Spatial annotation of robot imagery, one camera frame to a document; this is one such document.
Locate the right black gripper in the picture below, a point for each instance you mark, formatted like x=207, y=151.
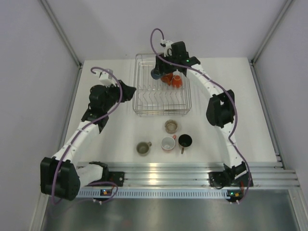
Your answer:
x=159, y=63

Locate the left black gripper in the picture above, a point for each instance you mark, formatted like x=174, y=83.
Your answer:
x=127, y=92

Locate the dark blue cup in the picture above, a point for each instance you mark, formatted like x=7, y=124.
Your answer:
x=155, y=74

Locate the orange cup black interior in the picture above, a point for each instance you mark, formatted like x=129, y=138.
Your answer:
x=167, y=78

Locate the small orange cup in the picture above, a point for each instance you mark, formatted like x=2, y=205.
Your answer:
x=176, y=81

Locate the pink cup white interior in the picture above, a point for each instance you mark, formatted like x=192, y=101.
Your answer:
x=168, y=143

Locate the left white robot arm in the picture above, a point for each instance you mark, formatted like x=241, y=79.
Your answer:
x=79, y=139

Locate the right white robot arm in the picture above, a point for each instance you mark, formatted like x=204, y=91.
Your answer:
x=221, y=111

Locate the beige speckled cup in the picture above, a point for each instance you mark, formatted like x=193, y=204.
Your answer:
x=171, y=126

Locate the grey-green cup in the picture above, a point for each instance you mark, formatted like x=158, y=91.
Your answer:
x=143, y=148

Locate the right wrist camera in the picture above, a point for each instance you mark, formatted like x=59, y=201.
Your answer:
x=166, y=44

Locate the metal wire dish rack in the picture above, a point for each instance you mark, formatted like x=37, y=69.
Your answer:
x=155, y=97

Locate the black cup brown handle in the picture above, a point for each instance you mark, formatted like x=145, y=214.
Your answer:
x=184, y=141

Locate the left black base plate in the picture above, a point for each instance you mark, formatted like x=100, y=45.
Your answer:
x=116, y=177

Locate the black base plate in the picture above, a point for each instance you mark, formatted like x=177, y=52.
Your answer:
x=116, y=177
x=221, y=179

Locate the slotted cable duct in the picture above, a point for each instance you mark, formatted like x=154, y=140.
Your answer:
x=153, y=193

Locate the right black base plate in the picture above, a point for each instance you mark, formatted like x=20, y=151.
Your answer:
x=221, y=179

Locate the aluminium rail frame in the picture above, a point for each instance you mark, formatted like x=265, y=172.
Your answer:
x=269, y=176

